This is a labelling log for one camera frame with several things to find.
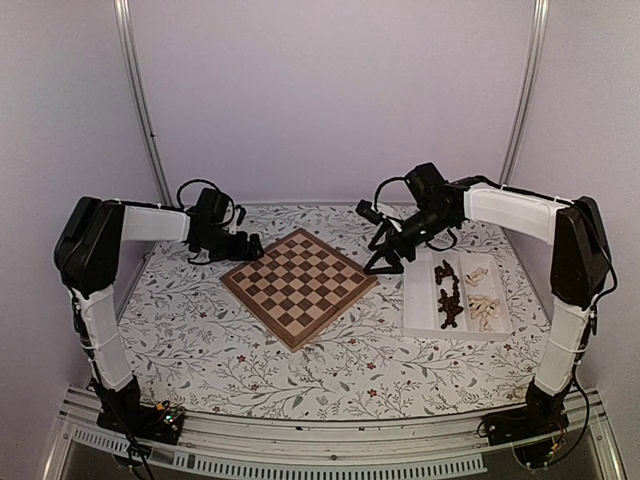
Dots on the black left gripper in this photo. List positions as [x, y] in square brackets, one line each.
[239, 254]

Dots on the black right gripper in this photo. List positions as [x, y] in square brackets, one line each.
[384, 251]

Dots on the wooden chessboard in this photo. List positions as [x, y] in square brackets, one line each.
[299, 287]

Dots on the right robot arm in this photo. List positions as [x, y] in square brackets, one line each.
[581, 261]

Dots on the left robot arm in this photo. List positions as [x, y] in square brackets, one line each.
[87, 258]

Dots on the dark chess pieces pile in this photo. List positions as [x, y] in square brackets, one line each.
[448, 303]

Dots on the light chess pieces pile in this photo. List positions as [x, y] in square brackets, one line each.
[484, 307]

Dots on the white divided plastic tray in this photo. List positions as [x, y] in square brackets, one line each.
[421, 318]

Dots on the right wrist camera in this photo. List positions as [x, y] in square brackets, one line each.
[365, 209]

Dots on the front aluminium rail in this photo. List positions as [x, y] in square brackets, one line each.
[227, 447]

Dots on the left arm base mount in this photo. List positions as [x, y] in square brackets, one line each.
[123, 413]

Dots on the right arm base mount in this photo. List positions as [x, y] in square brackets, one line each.
[541, 416]

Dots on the left aluminium frame post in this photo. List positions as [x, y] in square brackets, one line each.
[133, 70]

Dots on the aluminium frame post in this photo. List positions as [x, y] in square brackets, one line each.
[533, 59]
[133, 70]

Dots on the right aluminium frame post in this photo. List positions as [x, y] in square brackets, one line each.
[533, 59]

